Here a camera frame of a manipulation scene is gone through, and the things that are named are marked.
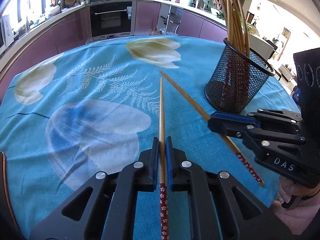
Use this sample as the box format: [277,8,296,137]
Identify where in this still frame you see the dark brown wooden chopstick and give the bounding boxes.
[219,0,228,31]

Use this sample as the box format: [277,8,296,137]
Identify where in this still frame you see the pink sleeve right forearm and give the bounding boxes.
[270,193,319,235]

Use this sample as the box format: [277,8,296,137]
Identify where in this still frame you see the purple kitchen cabinets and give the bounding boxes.
[1,0,227,95]

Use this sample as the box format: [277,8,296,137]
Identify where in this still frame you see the right hand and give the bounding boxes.
[277,176,319,204]

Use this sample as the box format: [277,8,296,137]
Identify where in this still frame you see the black mesh utensil holder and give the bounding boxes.
[204,38,275,114]

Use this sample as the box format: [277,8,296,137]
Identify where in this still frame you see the green leafy vegetables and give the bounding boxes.
[216,10,260,36]

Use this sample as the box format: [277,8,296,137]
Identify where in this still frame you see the bamboo chopstick pile piece two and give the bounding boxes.
[226,0,239,49]

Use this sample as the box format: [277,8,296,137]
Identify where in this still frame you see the blue floral tablecloth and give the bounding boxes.
[0,35,301,240]

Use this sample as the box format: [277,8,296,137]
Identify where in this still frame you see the bamboo chopstick pile piece three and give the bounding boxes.
[232,0,245,53]

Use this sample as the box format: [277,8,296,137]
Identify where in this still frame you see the black built-in oven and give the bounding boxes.
[89,2,132,37]

